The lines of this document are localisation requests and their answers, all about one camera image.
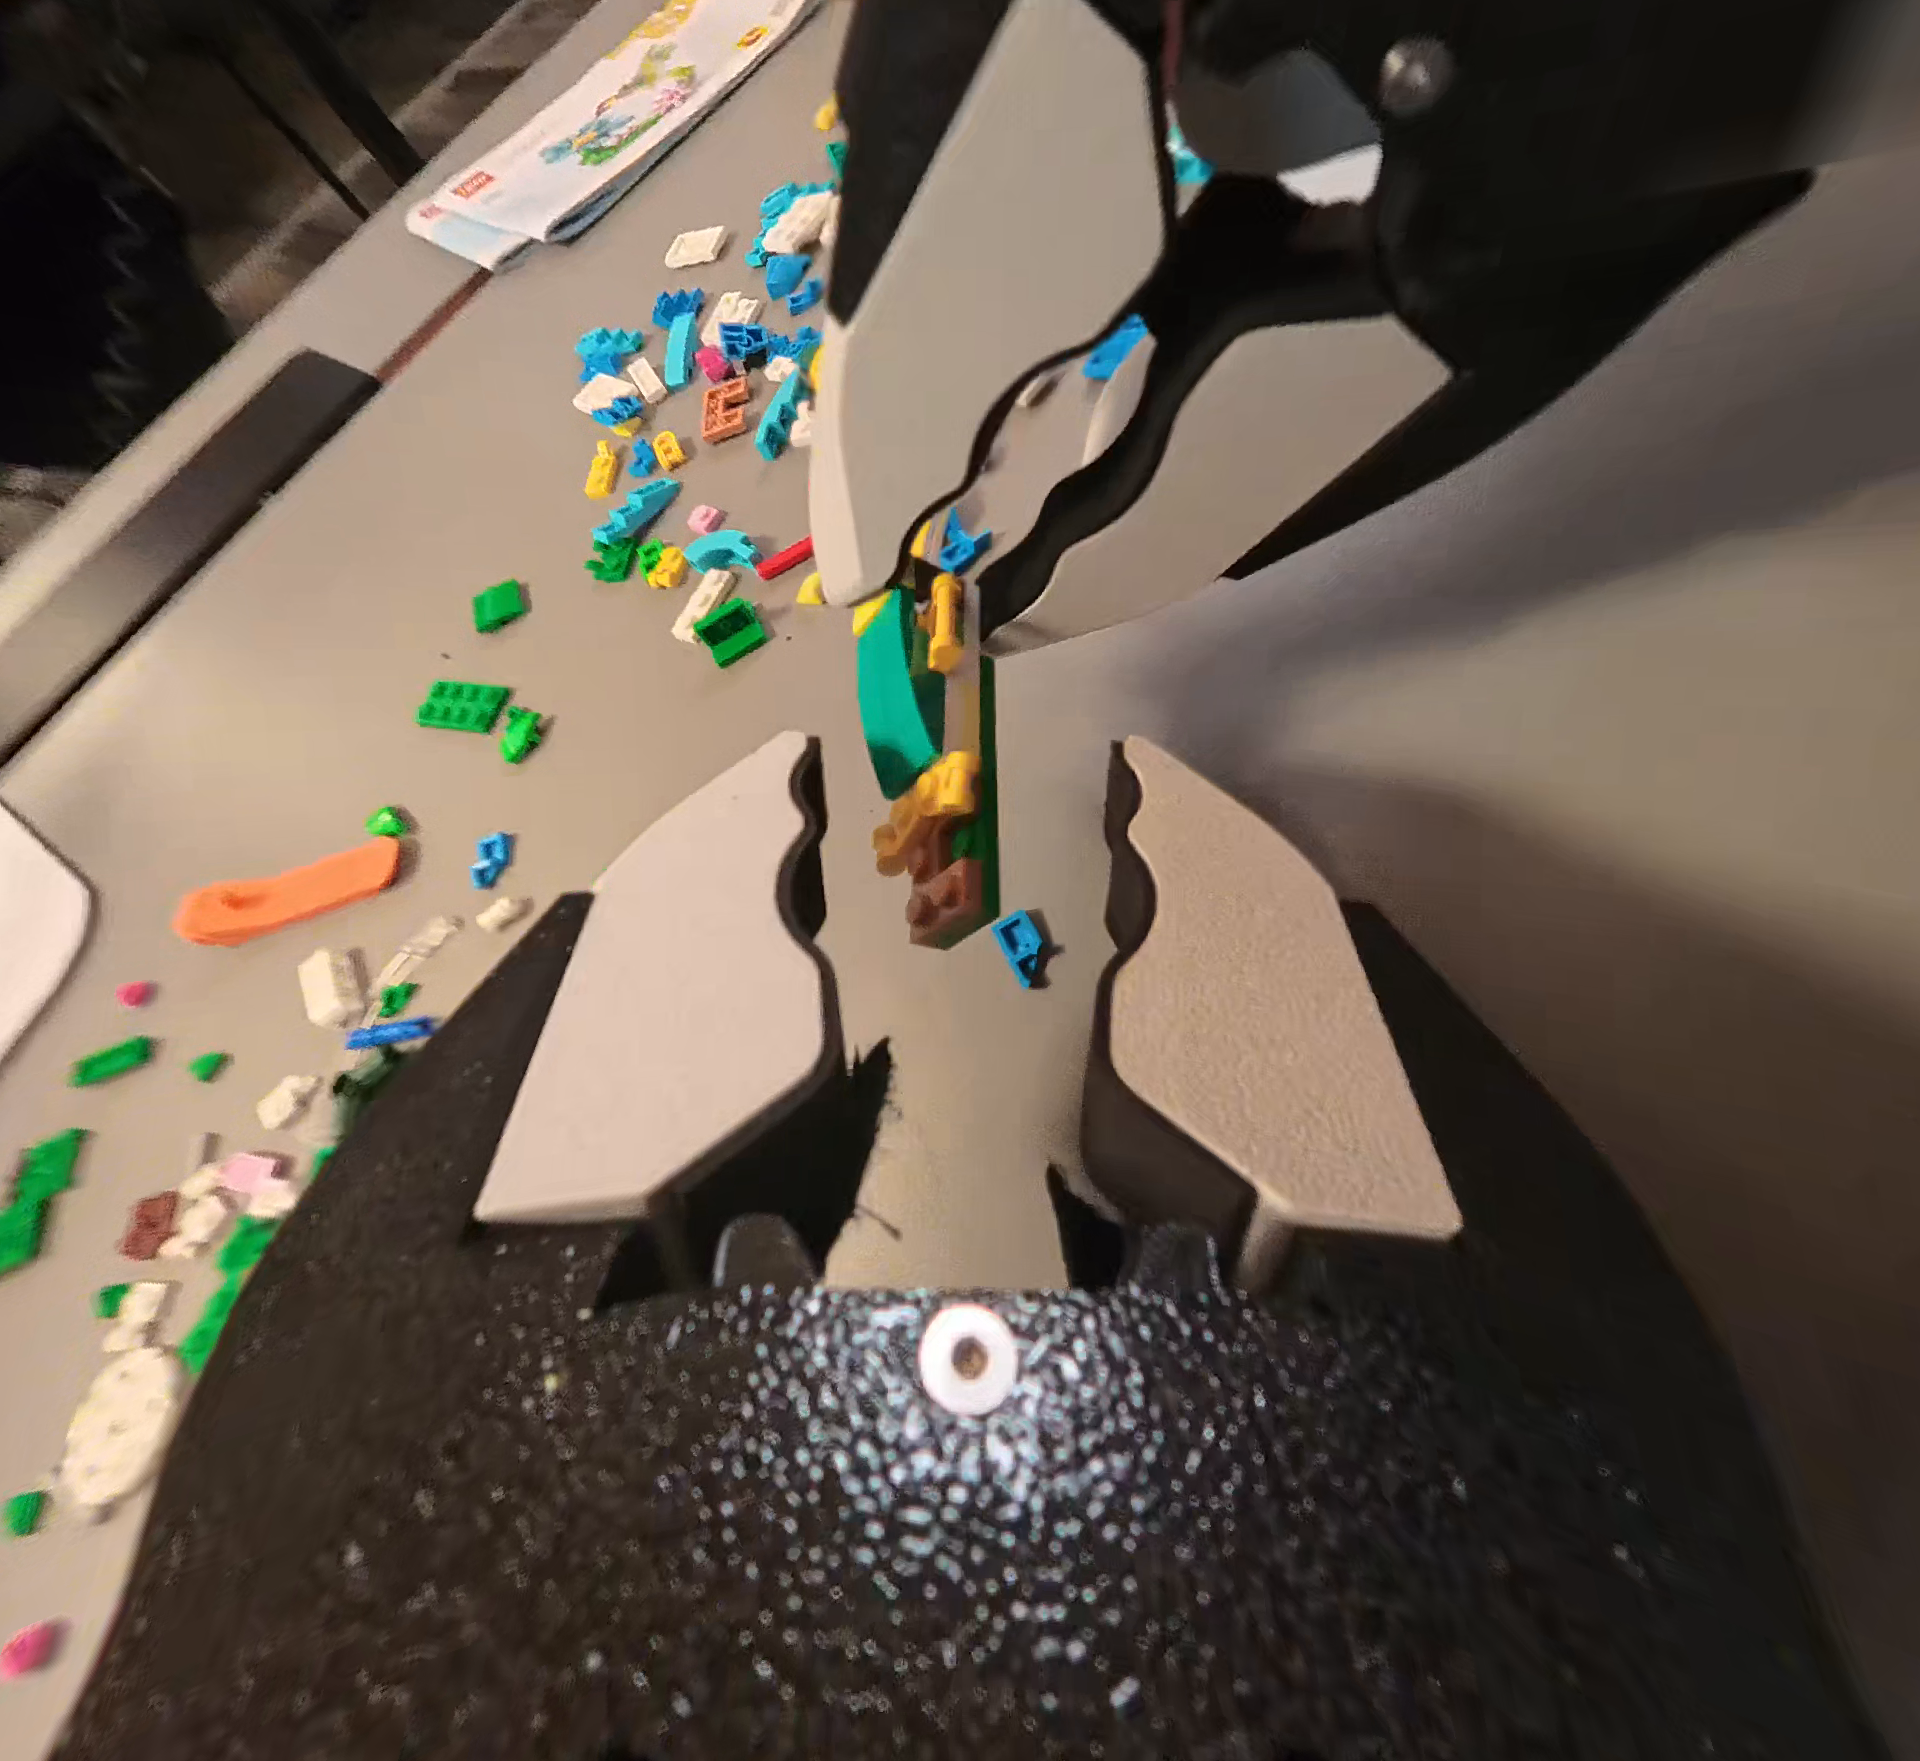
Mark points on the instruction booklet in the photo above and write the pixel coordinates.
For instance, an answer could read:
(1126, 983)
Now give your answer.
(630, 110)

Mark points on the yellow studded plate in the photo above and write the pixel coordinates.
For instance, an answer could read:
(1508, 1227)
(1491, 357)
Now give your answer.
(661, 568)

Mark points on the pile of blue white bricks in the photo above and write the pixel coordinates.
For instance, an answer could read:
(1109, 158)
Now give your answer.
(705, 367)

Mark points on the small multicolour brick assembly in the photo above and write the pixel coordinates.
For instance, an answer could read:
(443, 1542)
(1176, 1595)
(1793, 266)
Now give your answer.
(900, 726)

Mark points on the white studded plate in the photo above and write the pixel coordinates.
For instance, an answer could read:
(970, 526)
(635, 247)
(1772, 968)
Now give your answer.
(694, 608)

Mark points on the small blue bracket brick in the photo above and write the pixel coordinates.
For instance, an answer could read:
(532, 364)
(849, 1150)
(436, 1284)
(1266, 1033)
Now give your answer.
(492, 860)
(1021, 943)

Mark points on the light blue arch brick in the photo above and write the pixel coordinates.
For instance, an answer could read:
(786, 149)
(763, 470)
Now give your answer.
(722, 546)

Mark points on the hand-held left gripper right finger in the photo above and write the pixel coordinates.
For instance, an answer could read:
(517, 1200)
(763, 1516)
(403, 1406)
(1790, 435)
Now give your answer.
(1274, 1028)

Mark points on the green curved slope brick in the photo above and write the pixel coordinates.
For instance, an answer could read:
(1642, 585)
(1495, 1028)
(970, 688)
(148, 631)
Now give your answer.
(387, 824)

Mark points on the green notched brick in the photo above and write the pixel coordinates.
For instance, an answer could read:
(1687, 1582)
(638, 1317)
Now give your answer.
(523, 734)

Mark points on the blue bar brick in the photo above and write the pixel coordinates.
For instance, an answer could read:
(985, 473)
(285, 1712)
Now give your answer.
(387, 1035)

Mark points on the orange brick separator tool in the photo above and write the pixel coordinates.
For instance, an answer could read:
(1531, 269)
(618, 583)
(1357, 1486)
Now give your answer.
(285, 896)

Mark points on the pink slope brick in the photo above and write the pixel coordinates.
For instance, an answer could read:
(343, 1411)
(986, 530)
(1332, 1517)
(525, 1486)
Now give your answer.
(31, 1650)

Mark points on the green wedge brick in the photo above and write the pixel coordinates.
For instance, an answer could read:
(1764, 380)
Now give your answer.
(500, 606)

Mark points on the white round brick plate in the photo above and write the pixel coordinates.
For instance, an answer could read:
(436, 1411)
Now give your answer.
(121, 1431)

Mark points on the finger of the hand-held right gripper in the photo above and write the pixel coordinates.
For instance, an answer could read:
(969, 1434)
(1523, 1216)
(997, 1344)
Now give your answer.
(990, 291)
(1274, 456)

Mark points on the small white brick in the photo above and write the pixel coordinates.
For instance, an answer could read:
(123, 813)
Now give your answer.
(503, 913)

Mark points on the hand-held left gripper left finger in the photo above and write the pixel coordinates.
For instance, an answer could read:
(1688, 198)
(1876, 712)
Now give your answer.
(675, 1028)

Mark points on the red bar brick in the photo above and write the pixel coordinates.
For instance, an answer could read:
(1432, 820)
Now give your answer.
(783, 563)

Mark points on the white rounded board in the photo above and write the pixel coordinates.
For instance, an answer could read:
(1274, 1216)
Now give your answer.
(31, 921)

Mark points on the long green brick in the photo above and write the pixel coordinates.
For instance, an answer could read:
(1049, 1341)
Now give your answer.
(113, 1062)

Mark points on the large green studded plate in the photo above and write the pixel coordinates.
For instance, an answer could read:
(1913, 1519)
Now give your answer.
(463, 707)

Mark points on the pile of mixed bricks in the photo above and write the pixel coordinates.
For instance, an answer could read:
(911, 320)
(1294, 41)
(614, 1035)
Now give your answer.
(195, 1191)

